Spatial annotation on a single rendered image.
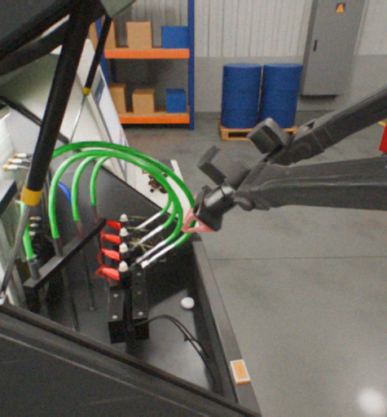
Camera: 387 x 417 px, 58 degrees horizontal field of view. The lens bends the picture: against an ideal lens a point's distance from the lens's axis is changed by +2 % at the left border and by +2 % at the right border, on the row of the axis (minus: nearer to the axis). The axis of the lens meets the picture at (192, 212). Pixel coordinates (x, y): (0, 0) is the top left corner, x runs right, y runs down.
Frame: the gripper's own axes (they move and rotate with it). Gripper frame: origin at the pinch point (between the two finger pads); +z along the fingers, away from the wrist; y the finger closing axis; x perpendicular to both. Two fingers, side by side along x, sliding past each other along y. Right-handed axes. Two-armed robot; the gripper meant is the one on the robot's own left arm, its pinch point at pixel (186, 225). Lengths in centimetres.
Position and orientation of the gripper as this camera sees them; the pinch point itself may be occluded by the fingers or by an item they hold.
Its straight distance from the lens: 81.9
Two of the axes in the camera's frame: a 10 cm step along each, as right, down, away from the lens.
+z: -6.5, 4.9, 5.8
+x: 7.4, 5.8, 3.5
